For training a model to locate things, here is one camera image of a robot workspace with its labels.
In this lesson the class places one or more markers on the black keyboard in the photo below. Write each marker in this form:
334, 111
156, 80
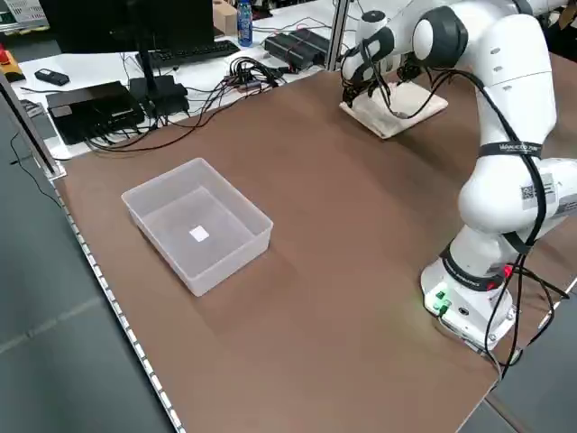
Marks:
194, 52

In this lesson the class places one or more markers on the small white label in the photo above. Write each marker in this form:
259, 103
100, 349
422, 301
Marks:
198, 233

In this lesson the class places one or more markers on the black computer monitor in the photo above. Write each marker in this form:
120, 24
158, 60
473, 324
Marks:
112, 22

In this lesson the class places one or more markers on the small black remote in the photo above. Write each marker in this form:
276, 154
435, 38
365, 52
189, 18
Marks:
52, 76

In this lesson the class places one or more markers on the aluminium table edge rail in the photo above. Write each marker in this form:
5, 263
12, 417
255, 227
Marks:
112, 306

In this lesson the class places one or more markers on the aluminium corner post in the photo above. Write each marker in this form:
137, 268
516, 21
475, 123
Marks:
31, 131

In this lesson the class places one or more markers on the translucent plastic bin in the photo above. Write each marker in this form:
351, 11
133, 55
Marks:
252, 225

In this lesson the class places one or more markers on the red emergency stop button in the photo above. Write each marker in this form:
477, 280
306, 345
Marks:
8, 63

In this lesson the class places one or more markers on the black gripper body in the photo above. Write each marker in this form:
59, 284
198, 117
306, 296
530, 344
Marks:
410, 70
360, 81

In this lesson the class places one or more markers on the black usb hub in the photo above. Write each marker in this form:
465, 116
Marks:
245, 79

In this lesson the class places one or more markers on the black power supply box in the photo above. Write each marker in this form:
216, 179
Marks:
315, 40
288, 52

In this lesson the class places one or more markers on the blue drink bottle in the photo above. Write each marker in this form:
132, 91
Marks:
244, 24

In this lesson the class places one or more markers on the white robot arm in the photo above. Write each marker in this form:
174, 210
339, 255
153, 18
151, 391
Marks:
509, 67

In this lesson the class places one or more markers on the brown cardboard box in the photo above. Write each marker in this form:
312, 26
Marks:
224, 15

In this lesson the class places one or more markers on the black network switch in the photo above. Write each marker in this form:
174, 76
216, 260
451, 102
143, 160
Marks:
90, 108

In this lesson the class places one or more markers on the cream tablecloth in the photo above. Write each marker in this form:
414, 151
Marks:
383, 122

